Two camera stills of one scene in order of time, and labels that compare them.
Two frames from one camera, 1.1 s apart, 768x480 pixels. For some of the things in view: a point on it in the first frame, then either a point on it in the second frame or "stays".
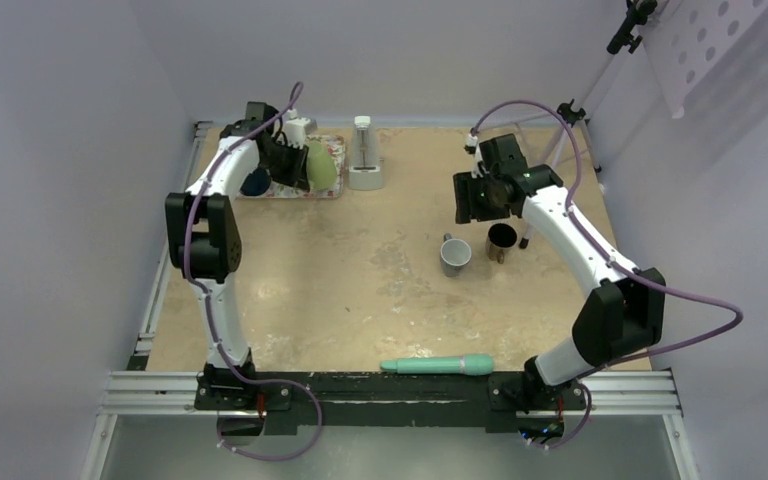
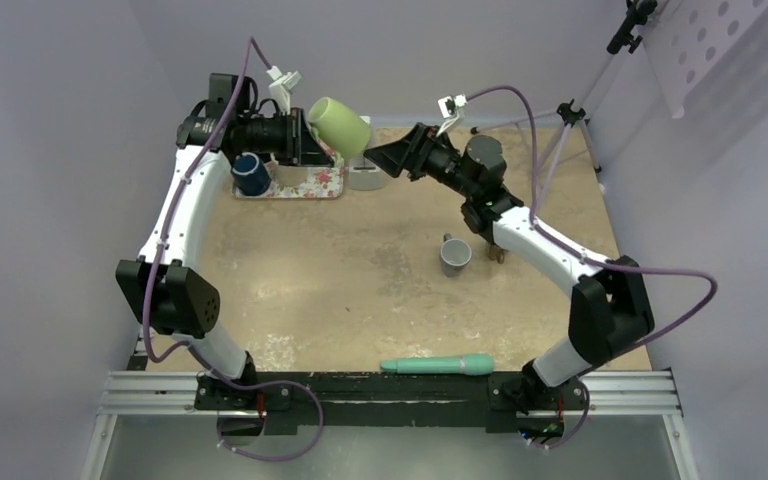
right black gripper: [465, 186] -> [410, 154]
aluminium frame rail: [131, 392] stays
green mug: [322, 170] -> [339, 128]
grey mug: [454, 254] stays
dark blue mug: [256, 183] stays
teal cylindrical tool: [470, 364] stays
